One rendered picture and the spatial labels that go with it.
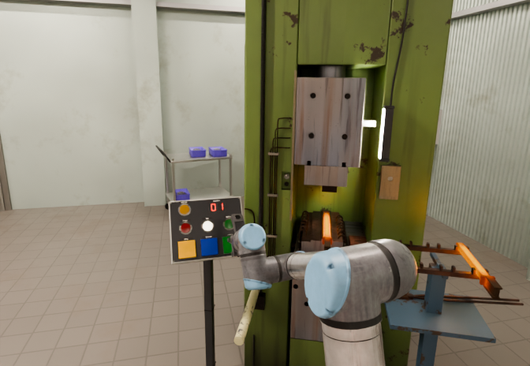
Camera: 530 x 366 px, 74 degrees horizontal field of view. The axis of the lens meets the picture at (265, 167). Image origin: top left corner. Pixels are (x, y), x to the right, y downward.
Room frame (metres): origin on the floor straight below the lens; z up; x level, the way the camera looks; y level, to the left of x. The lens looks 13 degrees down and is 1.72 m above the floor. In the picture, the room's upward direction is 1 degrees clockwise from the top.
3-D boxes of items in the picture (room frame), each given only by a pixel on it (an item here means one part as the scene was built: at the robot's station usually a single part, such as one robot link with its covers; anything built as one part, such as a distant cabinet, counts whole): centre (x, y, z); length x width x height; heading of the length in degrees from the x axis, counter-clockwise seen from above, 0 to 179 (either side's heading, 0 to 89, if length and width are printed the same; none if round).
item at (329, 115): (1.79, -0.36, 1.56); 0.42 x 0.39 x 0.40; 171
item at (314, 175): (1.79, -0.32, 1.32); 0.42 x 0.20 x 0.10; 171
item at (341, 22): (1.93, -0.38, 2.06); 0.44 x 0.41 x 0.47; 171
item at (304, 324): (1.79, -0.37, 0.69); 0.56 x 0.38 x 0.45; 171
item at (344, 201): (2.10, -0.41, 1.37); 0.41 x 0.10 x 0.91; 81
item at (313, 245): (1.79, -0.32, 0.96); 0.42 x 0.20 x 0.09; 171
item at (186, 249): (1.44, 0.34, 1.01); 0.07 x 0.05 x 0.07; 106
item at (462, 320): (1.38, -0.76, 0.75); 0.40 x 0.30 x 0.02; 79
